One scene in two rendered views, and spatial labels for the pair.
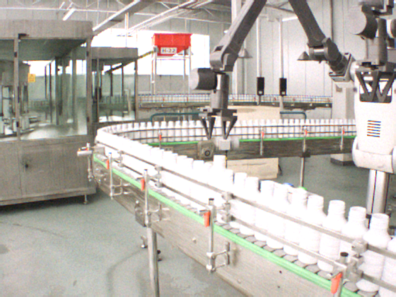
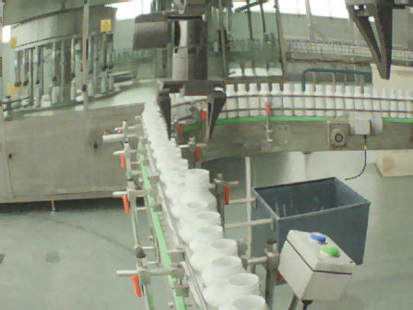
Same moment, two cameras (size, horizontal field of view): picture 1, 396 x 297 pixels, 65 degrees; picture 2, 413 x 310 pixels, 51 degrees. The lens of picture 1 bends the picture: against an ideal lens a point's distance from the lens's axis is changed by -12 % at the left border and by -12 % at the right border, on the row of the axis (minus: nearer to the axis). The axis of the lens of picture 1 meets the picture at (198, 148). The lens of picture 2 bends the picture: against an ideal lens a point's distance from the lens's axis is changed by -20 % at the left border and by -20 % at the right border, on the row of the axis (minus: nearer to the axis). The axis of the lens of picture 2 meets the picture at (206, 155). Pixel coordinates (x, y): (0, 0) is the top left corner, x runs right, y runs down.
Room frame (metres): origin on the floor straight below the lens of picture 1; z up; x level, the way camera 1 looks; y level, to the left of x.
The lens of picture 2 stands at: (0.33, -0.42, 1.42)
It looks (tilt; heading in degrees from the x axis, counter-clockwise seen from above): 13 degrees down; 23
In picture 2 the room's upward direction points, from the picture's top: 3 degrees counter-clockwise
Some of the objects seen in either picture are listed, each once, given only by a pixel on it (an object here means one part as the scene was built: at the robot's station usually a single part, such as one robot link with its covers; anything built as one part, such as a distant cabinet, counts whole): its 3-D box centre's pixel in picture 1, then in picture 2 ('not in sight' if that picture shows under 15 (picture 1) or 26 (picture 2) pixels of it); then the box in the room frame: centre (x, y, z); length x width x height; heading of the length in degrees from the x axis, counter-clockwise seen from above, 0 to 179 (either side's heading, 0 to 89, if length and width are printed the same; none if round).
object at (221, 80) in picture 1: (218, 83); (187, 33); (1.10, -0.07, 1.43); 0.07 x 0.06 x 0.07; 121
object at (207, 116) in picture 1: (213, 124); (178, 111); (1.09, -0.05, 1.30); 0.07 x 0.07 x 0.09; 32
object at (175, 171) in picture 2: (188, 181); (182, 208); (1.24, 0.04, 1.08); 0.06 x 0.06 x 0.17
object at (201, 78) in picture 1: (211, 71); (167, 17); (1.08, -0.04, 1.47); 0.12 x 0.09 x 0.12; 121
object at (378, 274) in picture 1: (374, 252); not in sight; (0.60, -0.37, 1.08); 0.06 x 0.06 x 0.17
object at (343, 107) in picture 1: (352, 117); not in sight; (6.79, -3.25, 0.96); 0.82 x 0.50 x 1.91; 104
